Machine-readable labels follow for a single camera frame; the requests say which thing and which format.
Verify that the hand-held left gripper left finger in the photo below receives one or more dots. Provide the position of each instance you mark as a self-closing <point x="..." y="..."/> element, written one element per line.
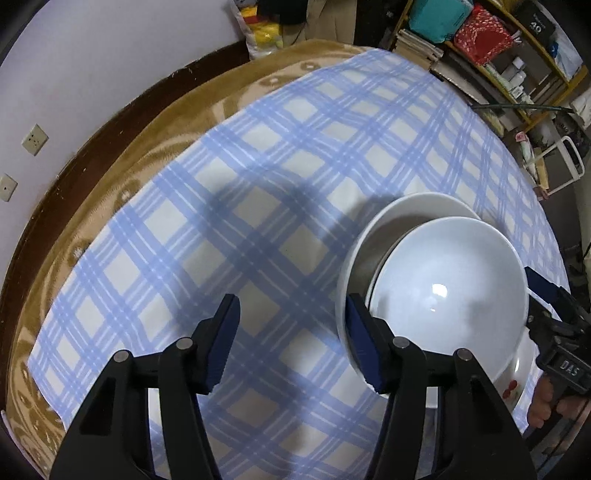
<point x="224" y="341"/>

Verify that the thin dark pole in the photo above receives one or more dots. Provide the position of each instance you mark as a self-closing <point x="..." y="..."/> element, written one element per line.
<point x="521" y="107"/>

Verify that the wooden shelf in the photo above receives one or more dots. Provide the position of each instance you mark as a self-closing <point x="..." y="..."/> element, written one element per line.
<point x="565" y="76"/>

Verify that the tan floral blanket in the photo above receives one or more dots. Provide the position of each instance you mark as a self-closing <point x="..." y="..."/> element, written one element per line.
<point x="152" y="124"/>

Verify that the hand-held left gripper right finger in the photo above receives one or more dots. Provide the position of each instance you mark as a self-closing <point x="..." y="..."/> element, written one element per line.
<point x="362" y="341"/>

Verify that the white bowl with cat print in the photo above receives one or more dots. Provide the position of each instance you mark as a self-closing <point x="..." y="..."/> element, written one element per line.
<point x="443" y="286"/>

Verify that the stack of books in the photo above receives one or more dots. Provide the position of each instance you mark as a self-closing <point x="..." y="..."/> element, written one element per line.
<point x="415" y="46"/>

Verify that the beige hanging garment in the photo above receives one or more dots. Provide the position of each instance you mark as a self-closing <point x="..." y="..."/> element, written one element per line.
<point x="323" y="18"/>

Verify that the large white cherry print plate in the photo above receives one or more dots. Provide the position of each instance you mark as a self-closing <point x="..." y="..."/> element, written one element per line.
<point x="415" y="205"/>

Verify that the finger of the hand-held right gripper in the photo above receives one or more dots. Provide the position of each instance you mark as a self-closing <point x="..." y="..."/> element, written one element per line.
<point x="545" y="286"/>

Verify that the yellow plastic bag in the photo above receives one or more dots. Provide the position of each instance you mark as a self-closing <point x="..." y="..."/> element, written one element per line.
<point x="265" y="34"/>

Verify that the red patterned bag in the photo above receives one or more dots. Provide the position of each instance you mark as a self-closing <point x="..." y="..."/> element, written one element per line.
<point x="485" y="34"/>

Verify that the white wall socket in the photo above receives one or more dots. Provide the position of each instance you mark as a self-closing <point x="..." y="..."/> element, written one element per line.
<point x="34" y="139"/>
<point x="5" y="187"/>

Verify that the dark wooden bed frame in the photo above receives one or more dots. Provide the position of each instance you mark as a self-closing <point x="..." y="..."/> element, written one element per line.
<point x="115" y="106"/>

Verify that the white cosmetic bottle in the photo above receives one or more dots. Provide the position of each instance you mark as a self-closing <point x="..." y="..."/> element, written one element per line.
<point x="516" y="69"/>

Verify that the white plastic bag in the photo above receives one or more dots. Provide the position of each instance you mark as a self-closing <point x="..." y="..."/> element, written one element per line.
<point x="570" y="55"/>

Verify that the teal bag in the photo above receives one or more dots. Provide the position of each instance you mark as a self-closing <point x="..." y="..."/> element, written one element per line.
<point x="438" y="18"/>

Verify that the black box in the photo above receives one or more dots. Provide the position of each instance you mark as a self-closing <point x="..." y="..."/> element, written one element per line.
<point x="538" y="23"/>

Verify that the person's right hand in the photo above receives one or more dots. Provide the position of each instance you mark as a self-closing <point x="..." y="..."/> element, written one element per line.
<point x="540" y="406"/>

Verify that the white utility cart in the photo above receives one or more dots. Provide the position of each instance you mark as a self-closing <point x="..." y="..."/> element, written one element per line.
<point x="575" y="157"/>

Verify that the blue plaid tablecloth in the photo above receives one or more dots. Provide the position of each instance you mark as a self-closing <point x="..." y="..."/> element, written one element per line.
<point x="277" y="161"/>

